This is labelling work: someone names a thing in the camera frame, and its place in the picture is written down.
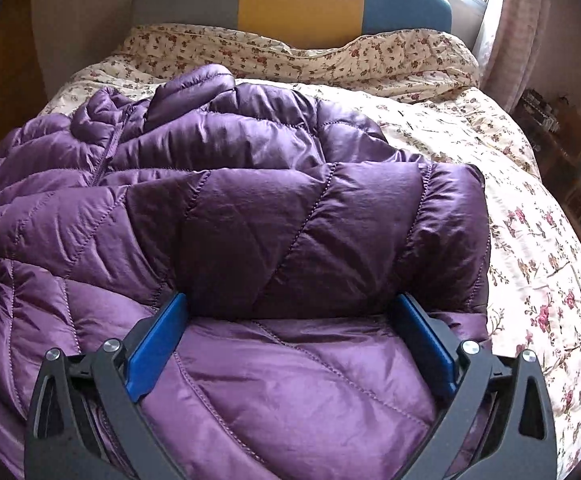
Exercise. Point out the small-flower patterned pillow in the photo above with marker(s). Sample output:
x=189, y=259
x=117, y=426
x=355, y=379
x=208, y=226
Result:
x=411, y=65

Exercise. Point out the wooden bedside shelf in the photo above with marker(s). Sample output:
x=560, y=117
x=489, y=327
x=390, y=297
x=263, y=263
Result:
x=553, y=129

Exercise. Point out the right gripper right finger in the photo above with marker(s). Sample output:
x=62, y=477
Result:
x=495, y=415

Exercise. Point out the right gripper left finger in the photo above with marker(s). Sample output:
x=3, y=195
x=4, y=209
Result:
x=62, y=439

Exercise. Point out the pink curtain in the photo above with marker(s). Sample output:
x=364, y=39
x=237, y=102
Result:
x=509, y=45

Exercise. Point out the purple quilted down jacket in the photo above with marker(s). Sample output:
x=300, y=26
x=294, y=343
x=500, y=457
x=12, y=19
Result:
x=230, y=239

